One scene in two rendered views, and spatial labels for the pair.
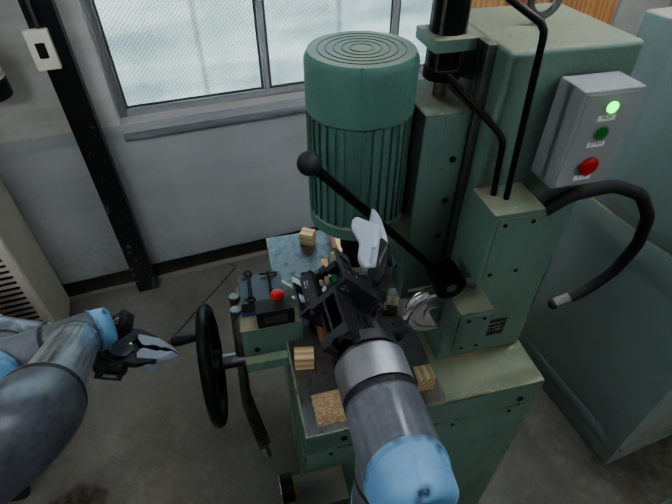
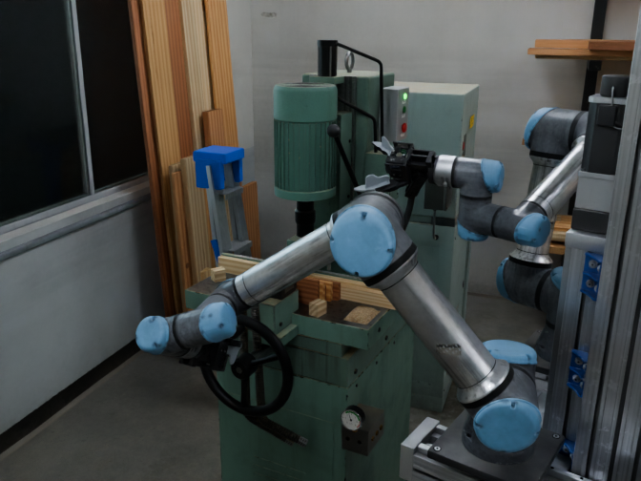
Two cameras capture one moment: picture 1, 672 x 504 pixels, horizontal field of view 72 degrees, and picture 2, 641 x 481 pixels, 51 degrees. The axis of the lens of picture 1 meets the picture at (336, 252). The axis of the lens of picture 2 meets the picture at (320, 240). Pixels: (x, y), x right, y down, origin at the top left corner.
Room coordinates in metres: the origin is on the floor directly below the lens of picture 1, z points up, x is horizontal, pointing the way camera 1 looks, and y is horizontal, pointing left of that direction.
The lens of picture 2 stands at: (-0.52, 1.35, 1.67)
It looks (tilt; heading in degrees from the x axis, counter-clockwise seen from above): 18 degrees down; 310
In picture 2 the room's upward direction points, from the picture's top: 1 degrees clockwise
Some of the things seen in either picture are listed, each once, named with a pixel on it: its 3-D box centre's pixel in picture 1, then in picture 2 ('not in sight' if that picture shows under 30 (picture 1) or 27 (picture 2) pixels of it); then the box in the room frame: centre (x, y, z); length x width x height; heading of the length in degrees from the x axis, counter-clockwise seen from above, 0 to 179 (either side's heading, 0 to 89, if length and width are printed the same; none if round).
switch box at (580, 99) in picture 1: (583, 131); (394, 114); (0.65, -0.38, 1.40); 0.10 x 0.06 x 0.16; 104
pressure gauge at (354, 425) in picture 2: (288, 489); (353, 420); (0.41, 0.11, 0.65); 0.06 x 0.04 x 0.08; 14
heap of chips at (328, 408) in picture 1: (338, 402); (361, 312); (0.48, -0.01, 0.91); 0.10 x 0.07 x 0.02; 104
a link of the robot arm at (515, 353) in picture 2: not in sight; (505, 374); (-0.03, 0.18, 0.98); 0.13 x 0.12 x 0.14; 117
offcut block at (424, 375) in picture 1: (422, 377); not in sight; (0.59, -0.20, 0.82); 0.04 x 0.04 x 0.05; 13
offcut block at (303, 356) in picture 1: (304, 358); (318, 307); (0.57, 0.07, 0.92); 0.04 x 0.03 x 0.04; 94
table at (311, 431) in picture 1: (306, 322); (280, 310); (0.71, 0.07, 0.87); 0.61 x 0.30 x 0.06; 14
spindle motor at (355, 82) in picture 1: (358, 141); (305, 141); (0.71, -0.04, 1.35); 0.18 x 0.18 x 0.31
